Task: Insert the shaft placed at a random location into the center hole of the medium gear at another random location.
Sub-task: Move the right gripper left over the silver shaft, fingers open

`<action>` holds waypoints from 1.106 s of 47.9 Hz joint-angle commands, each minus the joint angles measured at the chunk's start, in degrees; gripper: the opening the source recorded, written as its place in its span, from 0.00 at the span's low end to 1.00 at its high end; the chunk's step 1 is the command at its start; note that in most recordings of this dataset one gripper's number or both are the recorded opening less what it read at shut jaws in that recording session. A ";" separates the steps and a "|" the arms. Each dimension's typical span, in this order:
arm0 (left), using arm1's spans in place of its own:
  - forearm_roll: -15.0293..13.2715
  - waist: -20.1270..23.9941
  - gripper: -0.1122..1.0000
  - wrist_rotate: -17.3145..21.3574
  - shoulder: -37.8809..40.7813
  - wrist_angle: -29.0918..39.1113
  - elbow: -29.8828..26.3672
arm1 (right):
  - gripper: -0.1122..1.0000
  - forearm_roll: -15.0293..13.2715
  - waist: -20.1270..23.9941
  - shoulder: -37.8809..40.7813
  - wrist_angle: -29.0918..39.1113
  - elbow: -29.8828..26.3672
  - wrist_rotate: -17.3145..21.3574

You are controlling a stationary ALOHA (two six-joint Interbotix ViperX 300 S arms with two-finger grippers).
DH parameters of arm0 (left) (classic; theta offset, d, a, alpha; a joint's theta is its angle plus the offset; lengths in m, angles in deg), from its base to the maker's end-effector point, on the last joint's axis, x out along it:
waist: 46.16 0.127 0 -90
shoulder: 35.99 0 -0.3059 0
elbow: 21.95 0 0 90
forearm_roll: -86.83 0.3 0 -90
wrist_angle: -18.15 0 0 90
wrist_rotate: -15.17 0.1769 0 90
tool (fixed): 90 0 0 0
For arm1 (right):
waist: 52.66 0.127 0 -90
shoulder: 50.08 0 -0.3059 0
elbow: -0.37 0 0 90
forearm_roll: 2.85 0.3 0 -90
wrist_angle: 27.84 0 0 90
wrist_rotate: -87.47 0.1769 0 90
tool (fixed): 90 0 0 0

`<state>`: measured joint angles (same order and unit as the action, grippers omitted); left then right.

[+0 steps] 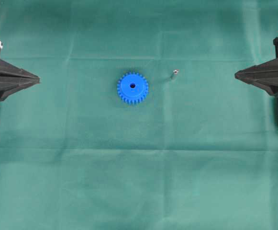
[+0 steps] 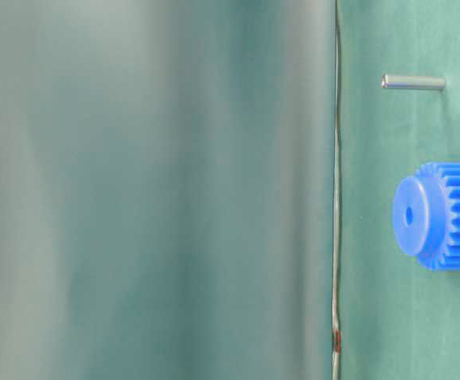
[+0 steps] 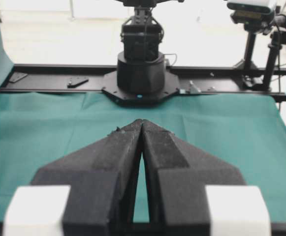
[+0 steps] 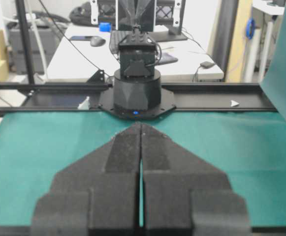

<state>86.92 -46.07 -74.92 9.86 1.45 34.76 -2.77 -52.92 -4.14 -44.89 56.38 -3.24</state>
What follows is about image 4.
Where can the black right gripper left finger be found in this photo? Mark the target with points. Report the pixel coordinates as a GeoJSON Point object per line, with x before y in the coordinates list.
{"type": "Point", "coordinates": [96, 195]}

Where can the black aluminium frame rail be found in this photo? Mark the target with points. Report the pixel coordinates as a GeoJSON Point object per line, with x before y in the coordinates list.
{"type": "Point", "coordinates": [195, 97]}

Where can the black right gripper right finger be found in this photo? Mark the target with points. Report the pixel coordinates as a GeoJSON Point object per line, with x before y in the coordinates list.
{"type": "Point", "coordinates": [186, 196]}

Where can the black keyboard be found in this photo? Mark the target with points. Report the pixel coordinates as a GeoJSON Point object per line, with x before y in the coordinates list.
{"type": "Point", "coordinates": [132, 42]}

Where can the blue tape roll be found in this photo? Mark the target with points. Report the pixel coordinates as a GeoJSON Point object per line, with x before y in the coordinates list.
{"type": "Point", "coordinates": [105, 27]}

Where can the black computer monitor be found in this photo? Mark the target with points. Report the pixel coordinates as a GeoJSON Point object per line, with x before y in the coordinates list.
{"type": "Point", "coordinates": [162, 19]}

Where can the black computer mouse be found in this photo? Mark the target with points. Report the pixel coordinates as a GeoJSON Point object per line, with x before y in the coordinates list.
{"type": "Point", "coordinates": [97, 41]}

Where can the white desk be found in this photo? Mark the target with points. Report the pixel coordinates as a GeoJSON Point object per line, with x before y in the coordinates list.
{"type": "Point", "coordinates": [75, 60]}

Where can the black vertical frame post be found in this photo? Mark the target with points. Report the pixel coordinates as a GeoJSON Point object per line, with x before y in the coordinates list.
{"type": "Point", "coordinates": [25, 38]}

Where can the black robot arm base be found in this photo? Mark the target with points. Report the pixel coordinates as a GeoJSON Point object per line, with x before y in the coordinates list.
{"type": "Point", "coordinates": [137, 92]}

